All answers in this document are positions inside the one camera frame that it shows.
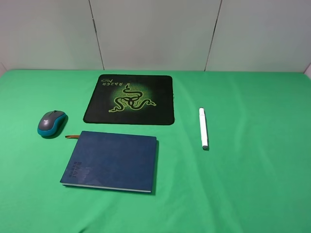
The white marker pen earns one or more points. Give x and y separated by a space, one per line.
203 129

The green table cloth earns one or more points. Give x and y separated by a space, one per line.
255 176

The black green Razer mouse pad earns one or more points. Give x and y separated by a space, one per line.
131 99

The dark blue notebook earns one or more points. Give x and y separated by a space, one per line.
112 161

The grey teal computer mouse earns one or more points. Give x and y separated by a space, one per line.
50 123

